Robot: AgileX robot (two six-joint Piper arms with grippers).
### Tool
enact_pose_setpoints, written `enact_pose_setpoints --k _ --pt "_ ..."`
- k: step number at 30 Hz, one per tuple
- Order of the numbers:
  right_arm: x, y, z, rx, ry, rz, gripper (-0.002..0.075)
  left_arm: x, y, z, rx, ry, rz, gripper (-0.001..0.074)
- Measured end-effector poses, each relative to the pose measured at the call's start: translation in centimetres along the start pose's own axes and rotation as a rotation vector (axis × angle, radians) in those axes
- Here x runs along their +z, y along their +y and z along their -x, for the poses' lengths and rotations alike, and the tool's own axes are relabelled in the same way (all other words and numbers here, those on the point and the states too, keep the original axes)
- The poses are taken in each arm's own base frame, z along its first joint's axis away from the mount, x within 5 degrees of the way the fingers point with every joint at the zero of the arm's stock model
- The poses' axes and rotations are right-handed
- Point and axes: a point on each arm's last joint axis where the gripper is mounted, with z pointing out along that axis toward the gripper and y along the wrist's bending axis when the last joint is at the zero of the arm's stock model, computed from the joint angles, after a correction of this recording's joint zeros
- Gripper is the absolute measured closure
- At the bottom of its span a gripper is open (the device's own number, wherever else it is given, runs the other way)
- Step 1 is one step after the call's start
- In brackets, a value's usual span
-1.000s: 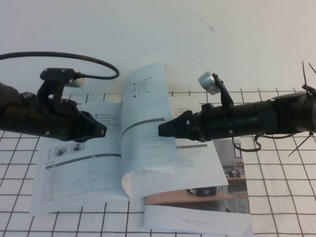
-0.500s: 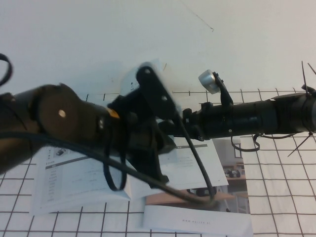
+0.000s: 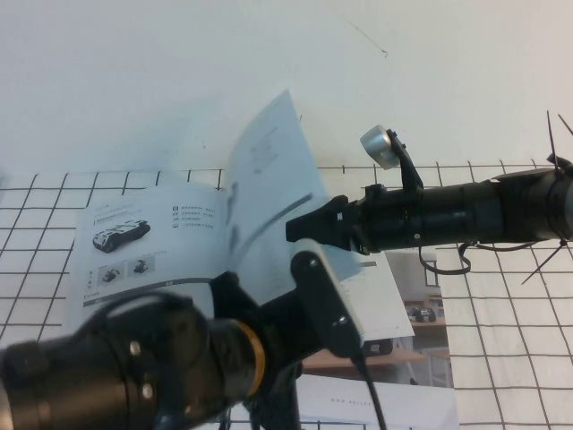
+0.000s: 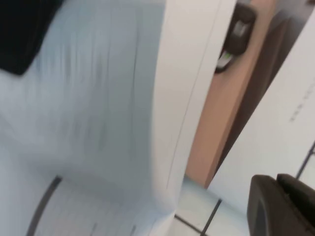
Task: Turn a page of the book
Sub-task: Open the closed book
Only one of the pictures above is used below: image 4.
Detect brochure with robot photo cover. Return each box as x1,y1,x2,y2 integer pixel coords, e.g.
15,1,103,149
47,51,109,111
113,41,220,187
184,0,315,197

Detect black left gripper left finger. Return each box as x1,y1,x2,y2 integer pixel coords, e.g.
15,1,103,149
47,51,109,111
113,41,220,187
247,174,315,236

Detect white black-grid tablecloth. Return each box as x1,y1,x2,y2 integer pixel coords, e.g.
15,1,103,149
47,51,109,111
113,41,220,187
172,140,315,236

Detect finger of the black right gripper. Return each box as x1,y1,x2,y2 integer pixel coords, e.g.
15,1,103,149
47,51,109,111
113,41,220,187
0,0,61,76

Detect white product catalog book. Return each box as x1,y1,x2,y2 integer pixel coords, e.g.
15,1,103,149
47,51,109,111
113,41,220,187
0,0,237,236

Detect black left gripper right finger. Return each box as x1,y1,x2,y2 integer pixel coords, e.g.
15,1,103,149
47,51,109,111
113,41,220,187
276,173,315,219

